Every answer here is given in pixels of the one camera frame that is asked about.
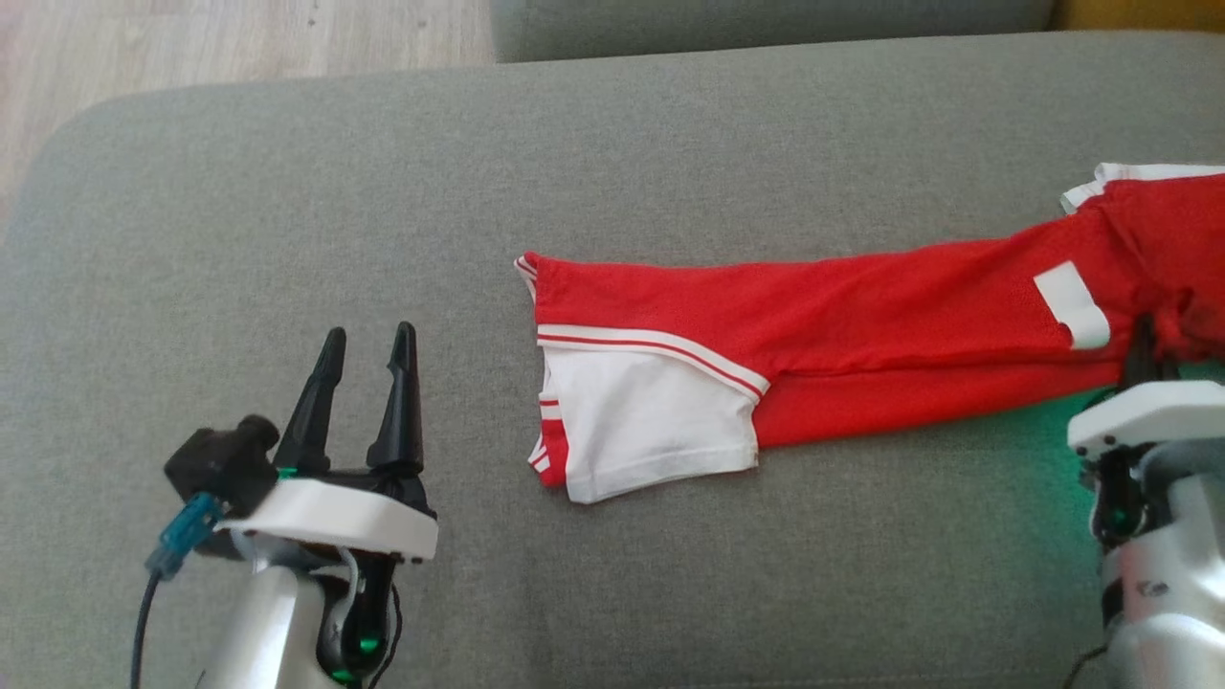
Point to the small grey sofa cushion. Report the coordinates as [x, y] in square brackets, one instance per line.
[766, 24]

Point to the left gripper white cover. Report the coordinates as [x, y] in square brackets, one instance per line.
[335, 512]

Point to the red shorts white side stripe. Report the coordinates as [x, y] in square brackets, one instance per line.
[1182, 249]

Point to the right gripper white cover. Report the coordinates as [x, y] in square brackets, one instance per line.
[1148, 411]

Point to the blue left camera connector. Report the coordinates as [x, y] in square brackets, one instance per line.
[187, 536]

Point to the red basketball jersey number 23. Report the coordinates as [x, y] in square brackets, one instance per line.
[861, 325]

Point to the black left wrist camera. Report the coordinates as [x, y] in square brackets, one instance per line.
[220, 464]

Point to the grey fabric sofa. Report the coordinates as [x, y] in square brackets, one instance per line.
[287, 191]

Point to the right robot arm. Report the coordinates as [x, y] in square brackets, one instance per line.
[1177, 593]

